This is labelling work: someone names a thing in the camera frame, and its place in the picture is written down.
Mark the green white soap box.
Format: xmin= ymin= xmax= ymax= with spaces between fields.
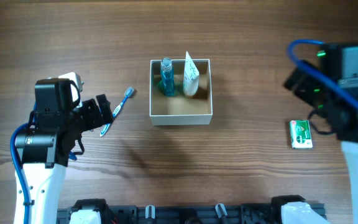
xmin=289 ymin=120 xmax=313 ymax=149

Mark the blue Listerine mouthwash bottle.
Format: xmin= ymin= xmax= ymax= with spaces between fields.
xmin=158 ymin=57 xmax=175 ymax=97

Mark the white Pantene tube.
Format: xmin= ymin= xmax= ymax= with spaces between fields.
xmin=183 ymin=52 xmax=200 ymax=96

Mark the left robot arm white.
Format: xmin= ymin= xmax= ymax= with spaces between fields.
xmin=10 ymin=78 xmax=113 ymax=223

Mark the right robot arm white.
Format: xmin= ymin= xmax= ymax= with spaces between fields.
xmin=284 ymin=39 xmax=358 ymax=223

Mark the blue white toothbrush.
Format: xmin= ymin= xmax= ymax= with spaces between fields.
xmin=99 ymin=86 xmax=135 ymax=137

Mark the white cardboard box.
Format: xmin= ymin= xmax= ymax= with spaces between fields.
xmin=149 ymin=58 xmax=213 ymax=126

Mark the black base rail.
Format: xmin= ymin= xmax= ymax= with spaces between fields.
xmin=56 ymin=195 xmax=328 ymax=224

